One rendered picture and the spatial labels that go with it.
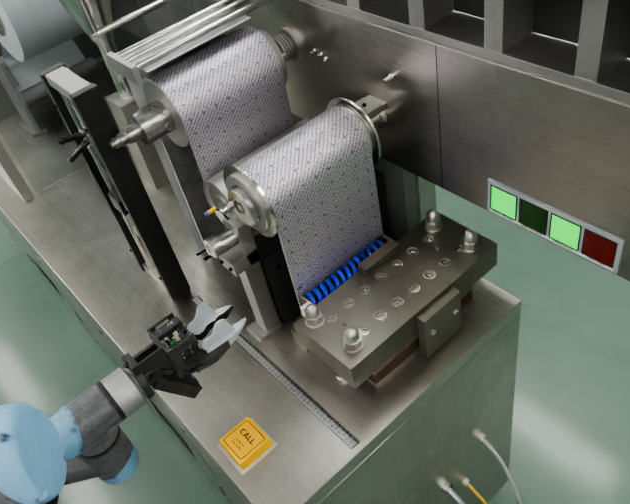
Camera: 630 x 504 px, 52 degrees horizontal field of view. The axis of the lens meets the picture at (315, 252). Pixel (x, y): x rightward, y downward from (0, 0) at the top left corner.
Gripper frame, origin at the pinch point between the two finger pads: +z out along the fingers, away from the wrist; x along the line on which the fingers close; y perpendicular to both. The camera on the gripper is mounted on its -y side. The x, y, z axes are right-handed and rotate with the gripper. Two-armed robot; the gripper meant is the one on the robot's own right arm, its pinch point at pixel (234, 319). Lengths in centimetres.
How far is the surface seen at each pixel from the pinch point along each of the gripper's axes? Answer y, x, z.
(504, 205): 9, -24, 45
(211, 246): 10.2, 8.2, 4.1
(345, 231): 1.4, -0.4, 27.7
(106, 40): 24, 75, 23
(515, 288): -109, 22, 118
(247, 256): 4.1, 6.9, 9.5
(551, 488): -109, -34, 60
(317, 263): -1.1, -0.4, 19.7
